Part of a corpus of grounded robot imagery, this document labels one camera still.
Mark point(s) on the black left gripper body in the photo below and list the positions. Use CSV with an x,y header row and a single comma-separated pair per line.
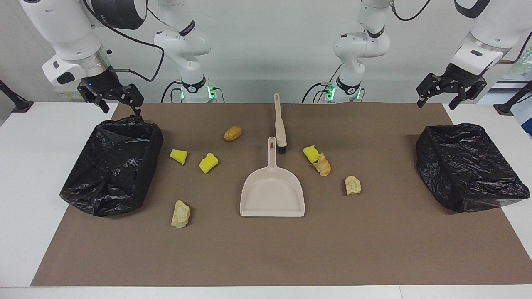
x,y
461,77

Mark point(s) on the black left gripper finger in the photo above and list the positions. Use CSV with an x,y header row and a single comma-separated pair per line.
x,y
463,96
428,85

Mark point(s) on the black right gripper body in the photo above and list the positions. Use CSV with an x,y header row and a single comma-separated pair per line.
x,y
102,85

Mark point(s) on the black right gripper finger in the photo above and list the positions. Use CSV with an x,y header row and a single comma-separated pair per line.
x,y
97,101
134,96

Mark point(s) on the small yellow sponge piece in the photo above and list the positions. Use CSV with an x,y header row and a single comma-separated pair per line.
x,y
178,155

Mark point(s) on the brown oval bread roll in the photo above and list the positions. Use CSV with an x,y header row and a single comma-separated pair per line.
x,y
233,133

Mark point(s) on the pale croissant piece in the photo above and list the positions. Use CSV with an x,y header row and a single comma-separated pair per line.
x,y
353,185

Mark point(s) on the pale bread chunk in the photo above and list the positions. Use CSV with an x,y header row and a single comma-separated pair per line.
x,y
181,214

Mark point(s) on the orange striped croissant piece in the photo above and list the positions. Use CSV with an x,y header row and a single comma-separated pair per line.
x,y
323,167

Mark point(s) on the yellow green sponge piece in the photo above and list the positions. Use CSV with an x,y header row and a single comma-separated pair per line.
x,y
310,153

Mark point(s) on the beige plastic dustpan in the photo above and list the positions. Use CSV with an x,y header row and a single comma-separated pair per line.
x,y
272,195

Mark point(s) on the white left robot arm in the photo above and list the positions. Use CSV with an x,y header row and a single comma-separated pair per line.
x,y
361,45

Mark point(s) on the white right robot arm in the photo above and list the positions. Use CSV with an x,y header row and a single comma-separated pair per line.
x,y
62,29

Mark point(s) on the black bag lined bin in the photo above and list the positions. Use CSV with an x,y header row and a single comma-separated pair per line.
x,y
465,166
112,174

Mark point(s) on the black clamp stand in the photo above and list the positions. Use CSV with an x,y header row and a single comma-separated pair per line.
x,y
505,109
20,104

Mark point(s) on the brown table mat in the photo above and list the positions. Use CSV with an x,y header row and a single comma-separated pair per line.
x,y
266,249

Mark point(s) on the white wall socket box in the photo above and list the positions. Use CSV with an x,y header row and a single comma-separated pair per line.
x,y
68,94

